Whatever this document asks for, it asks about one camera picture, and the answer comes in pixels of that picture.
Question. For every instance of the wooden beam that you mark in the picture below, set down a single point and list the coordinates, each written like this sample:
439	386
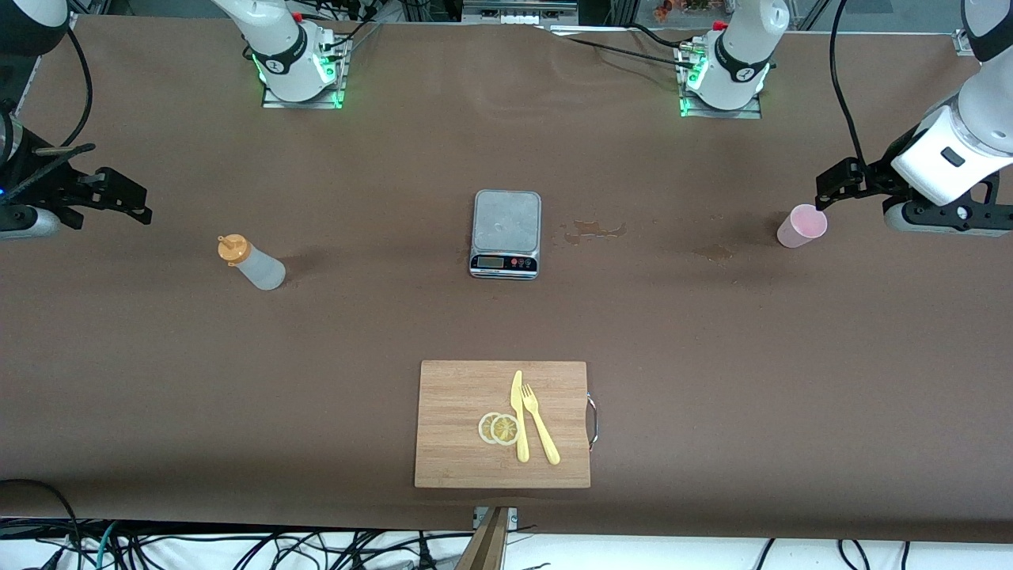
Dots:
487	546

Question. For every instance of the white power strip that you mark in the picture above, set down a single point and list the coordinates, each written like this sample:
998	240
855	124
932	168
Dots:
518	17

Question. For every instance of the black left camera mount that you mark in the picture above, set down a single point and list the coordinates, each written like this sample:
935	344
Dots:
961	212

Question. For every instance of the yellow plastic fork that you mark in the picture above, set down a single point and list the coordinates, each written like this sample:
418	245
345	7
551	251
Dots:
544	439

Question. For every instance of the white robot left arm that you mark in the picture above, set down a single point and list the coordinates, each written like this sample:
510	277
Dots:
744	63

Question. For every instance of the aluminium frame post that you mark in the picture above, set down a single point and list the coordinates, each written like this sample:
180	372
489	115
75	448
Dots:
624	12

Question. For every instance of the orange items pile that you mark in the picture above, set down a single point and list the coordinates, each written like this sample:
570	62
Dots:
665	9

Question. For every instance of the silver digital kitchen scale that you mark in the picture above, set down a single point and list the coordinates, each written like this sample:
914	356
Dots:
506	222

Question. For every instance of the metal corner bracket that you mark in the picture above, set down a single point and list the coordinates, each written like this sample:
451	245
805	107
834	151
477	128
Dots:
961	43

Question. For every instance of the sauce bottle with orange cap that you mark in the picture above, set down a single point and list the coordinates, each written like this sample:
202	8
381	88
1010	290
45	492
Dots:
261	269

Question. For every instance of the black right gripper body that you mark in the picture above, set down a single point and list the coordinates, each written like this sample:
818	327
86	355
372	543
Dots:
39	180

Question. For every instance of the brown liquid spill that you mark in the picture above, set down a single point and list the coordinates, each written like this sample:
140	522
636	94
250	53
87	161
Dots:
716	253
589	229

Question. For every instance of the yellow plastic knife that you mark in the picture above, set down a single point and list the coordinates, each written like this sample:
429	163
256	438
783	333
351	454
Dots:
521	443

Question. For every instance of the small metal table bracket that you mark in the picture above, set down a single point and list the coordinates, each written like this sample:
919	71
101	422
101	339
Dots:
513	518

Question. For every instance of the lemon slice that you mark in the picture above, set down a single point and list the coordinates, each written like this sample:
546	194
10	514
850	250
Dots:
483	427
505	430

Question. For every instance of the pink plastic cup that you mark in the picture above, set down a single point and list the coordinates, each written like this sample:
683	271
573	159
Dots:
801	226

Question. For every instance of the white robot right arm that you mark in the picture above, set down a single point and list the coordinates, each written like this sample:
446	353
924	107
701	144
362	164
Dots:
285	55

